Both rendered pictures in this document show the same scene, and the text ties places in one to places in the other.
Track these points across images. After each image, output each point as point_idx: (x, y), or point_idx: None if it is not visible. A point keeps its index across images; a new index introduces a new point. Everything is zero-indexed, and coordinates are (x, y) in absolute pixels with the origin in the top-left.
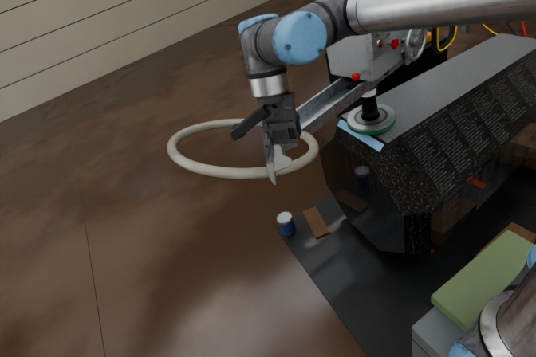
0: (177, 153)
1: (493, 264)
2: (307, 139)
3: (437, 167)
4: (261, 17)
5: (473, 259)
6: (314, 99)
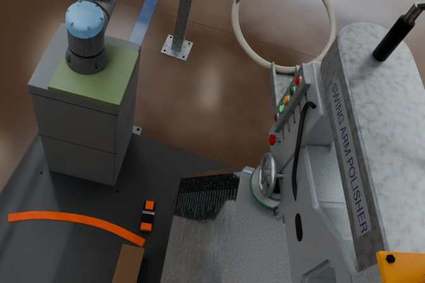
0: None
1: (119, 79)
2: (260, 57)
3: (196, 203)
4: None
5: (129, 79)
6: None
